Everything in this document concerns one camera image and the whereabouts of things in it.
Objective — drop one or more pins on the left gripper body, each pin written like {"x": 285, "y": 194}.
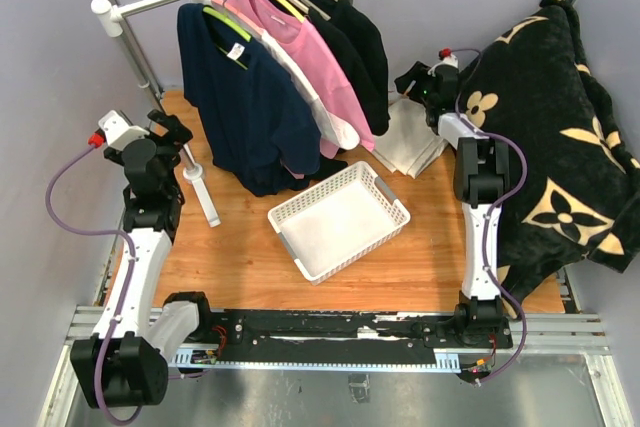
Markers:
{"x": 169, "y": 153}

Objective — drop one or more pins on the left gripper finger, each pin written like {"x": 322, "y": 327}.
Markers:
{"x": 114, "y": 156}
{"x": 175, "y": 134}

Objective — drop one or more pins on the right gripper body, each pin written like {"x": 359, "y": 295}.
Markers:
{"x": 423, "y": 88}

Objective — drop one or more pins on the black t shirt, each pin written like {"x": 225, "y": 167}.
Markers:
{"x": 357, "y": 45}
{"x": 348, "y": 103}

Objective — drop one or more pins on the metal clothes rack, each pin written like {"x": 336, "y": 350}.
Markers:
{"x": 113, "y": 17}

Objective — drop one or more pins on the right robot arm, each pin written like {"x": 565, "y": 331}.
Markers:
{"x": 481, "y": 177}

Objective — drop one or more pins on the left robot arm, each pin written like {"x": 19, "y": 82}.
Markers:
{"x": 125, "y": 360}

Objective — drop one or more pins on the white t shirt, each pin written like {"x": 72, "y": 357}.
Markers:
{"x": 310, "y": 92}

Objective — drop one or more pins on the navy blue t shirt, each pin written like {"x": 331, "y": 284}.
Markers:
{"x": 257, "y": 124}

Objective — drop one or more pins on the pink t shirt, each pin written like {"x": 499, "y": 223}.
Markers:
{"x": 307, "y": 48}

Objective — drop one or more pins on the green hanger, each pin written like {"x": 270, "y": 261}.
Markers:
{"x": 218, "y": 10}

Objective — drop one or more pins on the pink white hanger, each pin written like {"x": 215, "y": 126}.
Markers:
{"x": 255, "y": 31}

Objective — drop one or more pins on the folded cream cloth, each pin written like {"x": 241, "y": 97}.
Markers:
{"x": 409, "y": 146}

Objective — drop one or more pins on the white plastic basket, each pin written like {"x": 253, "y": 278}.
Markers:
{"x": 336, "y": 222}

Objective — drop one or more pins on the black floral blanket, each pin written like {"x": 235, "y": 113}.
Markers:
{"x": 578, "y": 196}

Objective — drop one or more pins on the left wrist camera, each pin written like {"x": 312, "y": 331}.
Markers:
{"x": 116, "y": 131}

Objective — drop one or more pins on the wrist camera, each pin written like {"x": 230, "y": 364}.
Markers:
{"x": 116, "y": 131}
{"x": 448, "y": 57}

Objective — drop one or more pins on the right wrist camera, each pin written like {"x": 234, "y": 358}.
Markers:
{"x": 448, "y": 57}

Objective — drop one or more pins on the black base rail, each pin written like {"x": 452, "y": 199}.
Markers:
{"x": 301, "y": 338}

